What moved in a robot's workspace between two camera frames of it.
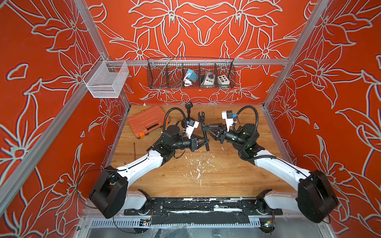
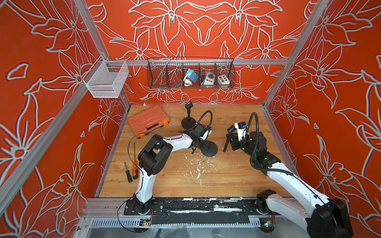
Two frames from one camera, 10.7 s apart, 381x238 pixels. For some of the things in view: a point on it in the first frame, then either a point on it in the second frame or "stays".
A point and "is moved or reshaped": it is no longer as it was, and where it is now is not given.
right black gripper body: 223,137 -> 237,145
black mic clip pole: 201,118 is moved or reshaped
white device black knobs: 209,79 stays
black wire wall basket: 169,73 stays
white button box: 223,80 stays
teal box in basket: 192,76 stays
